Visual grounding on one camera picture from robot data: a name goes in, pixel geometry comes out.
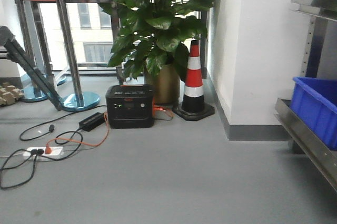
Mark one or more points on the green potted plant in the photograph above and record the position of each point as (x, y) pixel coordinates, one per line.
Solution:
(152, 34)

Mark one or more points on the red white traffic cone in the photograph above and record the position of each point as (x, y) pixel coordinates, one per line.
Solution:
(193, 107)

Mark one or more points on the white power strip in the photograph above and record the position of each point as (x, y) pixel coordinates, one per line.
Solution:
(56, 153)

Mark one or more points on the black power adapter brick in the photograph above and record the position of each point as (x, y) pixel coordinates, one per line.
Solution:
(92, 122)

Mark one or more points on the beige foam block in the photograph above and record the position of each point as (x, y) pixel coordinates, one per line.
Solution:
(10, 94)

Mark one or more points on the black portable power station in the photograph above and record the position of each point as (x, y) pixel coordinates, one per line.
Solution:
(130, 106)

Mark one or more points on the gold plant pot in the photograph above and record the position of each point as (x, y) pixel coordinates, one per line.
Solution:
(166, 85)

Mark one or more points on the blue bin on rack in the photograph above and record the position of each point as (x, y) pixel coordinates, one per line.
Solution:
(314, 102)

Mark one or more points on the black slanted support leg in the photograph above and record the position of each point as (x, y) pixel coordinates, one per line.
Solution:
(16, 54)

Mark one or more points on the steel stanchion post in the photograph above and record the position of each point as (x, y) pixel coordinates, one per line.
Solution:
(35, 43)
(79, 100)

